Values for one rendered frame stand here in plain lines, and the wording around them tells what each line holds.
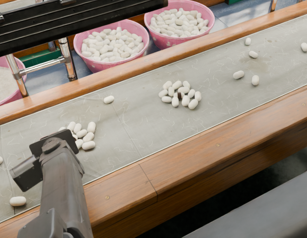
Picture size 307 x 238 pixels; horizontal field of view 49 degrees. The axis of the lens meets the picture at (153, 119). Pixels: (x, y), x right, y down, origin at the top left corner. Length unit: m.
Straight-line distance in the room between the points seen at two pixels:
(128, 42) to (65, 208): 0.92
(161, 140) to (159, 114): 0.10
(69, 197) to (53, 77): 0.86
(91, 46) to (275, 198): 1.08
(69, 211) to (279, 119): 0.72
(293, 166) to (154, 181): 1.18
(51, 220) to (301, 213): 0.22
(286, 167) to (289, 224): 1.65
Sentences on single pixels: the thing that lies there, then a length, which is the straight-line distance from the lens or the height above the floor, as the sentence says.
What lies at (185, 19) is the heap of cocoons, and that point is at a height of 0.74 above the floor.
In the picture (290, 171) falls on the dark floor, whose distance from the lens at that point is 1.88.
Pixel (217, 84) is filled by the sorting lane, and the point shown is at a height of 0.74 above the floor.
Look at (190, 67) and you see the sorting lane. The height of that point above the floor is 0.74.
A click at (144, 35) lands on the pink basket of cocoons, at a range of 1.27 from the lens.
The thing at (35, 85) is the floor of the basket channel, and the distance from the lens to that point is 1.25.
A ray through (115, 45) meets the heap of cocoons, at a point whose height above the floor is 0.74.
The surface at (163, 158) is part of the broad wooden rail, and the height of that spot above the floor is 0.76.
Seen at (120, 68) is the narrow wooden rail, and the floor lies 0.76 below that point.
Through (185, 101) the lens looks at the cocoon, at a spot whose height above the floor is 0.76.
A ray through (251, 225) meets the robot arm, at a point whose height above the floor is 1.26.
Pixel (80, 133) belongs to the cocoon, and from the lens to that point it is 0.95.
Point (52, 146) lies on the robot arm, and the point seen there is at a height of 0.95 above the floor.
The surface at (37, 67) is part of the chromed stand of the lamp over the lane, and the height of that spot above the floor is 0.84.
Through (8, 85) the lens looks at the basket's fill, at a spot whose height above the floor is 0.73.
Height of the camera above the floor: 1.47
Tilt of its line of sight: 48 degrees down
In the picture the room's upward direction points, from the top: 1 degrees counter-clockwise
